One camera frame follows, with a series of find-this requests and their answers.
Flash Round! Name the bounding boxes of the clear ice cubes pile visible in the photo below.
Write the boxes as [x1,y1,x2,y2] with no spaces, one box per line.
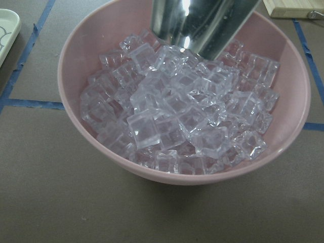
[80,29,279,175]

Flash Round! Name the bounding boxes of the wooden cutting board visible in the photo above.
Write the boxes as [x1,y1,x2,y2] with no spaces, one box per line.
[263,0,323,19]

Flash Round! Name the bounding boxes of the cream bear tray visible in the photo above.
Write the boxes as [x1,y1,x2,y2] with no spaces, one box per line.
[0,9,21,66]

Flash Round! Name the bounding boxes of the blue tape grid lines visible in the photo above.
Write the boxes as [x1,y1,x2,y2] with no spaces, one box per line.
[0,0,324,132]

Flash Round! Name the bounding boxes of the pink bowl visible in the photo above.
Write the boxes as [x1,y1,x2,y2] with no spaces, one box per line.
[57,1,311,186]

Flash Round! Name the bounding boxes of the silver metal ice scoop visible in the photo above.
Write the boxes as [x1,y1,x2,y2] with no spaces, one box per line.
[150,0,259,60]

